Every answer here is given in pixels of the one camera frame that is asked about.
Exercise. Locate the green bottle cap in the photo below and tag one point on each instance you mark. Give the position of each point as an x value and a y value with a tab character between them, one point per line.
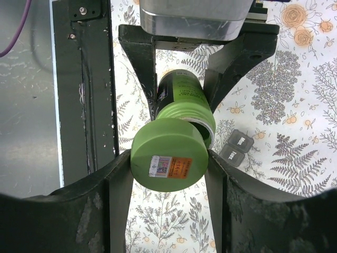
168	155

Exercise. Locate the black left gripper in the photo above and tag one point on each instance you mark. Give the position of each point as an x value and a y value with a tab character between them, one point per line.
251	41

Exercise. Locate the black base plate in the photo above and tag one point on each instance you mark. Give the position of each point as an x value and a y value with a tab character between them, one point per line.
85	87

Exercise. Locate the green pill bottle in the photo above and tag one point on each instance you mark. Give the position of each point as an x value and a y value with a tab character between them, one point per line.
180	95

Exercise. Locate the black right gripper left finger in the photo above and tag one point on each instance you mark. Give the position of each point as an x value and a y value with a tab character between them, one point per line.
89	215

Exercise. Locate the grey weekly pill organizer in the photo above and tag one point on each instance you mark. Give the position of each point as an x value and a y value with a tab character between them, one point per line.
237	146

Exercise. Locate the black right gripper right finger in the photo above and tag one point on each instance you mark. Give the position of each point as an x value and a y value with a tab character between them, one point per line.
251	216

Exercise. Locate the floral table mat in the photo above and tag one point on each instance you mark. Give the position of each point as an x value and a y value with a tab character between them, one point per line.
287	104

